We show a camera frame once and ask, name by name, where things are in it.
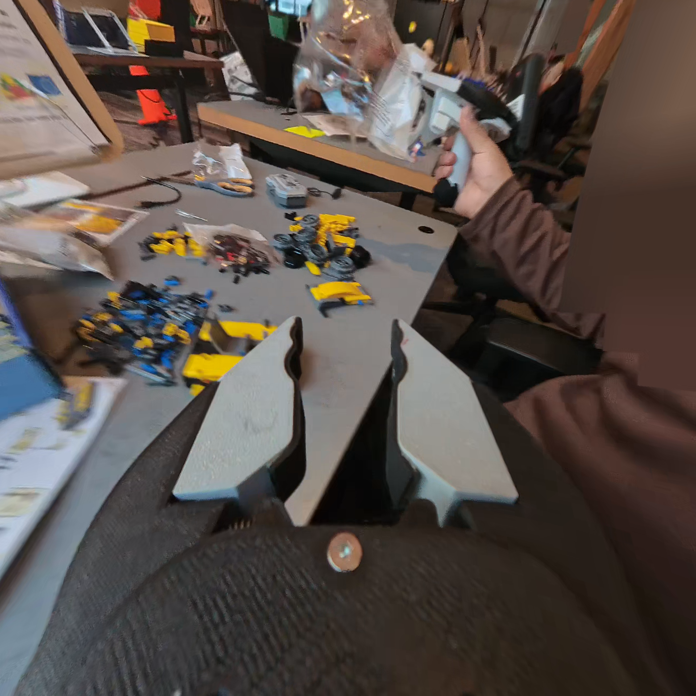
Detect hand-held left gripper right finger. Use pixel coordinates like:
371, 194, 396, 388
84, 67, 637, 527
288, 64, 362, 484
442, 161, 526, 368
386, 319, 521, 529

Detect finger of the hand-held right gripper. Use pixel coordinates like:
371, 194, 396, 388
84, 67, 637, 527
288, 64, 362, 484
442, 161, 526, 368
417, 71, 465, 123

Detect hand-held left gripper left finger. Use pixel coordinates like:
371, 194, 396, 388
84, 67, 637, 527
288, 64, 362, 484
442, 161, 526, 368
173, 317, 306, 508

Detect yellow black brick vehicle model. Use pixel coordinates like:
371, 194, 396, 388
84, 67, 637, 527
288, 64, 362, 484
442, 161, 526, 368
180, 318, 279, 395

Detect clear bag of wheel parts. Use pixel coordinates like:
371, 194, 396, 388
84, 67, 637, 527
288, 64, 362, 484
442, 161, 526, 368
291, 0, 436, 162

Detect yellow brick panel piece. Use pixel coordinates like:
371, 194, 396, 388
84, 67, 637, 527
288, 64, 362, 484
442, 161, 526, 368
307, 280, 375, 317

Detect pile of wheels and beams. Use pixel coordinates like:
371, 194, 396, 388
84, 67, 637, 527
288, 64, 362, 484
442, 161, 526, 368
271, 211, 374, 279

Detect grey orange scissors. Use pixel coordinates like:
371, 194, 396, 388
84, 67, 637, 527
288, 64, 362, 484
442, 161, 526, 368
172, 173, 257, 200

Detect person's right hand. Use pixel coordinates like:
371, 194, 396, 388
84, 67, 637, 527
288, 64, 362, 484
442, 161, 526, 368
432, 105, 515, 220

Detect pile of small bricks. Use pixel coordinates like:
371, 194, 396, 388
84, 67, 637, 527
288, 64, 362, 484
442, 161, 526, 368
70, 277, 219, 388

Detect bag of red black parts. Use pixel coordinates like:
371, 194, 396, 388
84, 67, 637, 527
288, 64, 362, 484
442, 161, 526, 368
184, 222, 276, 281

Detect grey battery box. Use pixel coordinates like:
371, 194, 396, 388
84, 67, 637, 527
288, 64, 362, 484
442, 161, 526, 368
265, 171, 312, 208

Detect cluster of yellow bricks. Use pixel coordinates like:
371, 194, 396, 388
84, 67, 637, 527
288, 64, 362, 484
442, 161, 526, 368
138, 225, 208, 263

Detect building instruction booklet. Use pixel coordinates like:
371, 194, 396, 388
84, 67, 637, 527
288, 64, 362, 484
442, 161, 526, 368
0, 374, 130, 579

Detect empty clear plastic bag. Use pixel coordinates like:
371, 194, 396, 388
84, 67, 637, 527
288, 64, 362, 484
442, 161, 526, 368
191, 141, 254, 183

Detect blue cardboard box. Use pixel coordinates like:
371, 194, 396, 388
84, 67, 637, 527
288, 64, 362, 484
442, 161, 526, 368
0, 278, 65, 422

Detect sticker sheet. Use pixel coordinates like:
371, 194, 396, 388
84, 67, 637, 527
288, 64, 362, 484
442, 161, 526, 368
38, 198, 150, 250

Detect crumpled clear plastic bag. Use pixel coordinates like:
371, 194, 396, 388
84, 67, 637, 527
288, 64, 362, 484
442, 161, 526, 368
0, 207, 116, 280

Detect orange object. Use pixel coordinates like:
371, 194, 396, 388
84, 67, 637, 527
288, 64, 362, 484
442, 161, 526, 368
129, 0, 177, 128

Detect wooden table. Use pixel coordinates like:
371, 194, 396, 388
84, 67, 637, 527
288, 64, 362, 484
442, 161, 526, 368
68, 44, 226, 144

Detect printed instruction sheet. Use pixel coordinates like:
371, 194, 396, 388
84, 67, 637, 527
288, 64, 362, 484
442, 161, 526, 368
0, 0, 112, 166

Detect black cable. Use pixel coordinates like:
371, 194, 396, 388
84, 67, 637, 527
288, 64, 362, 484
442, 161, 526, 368
81, 179, 185, 208

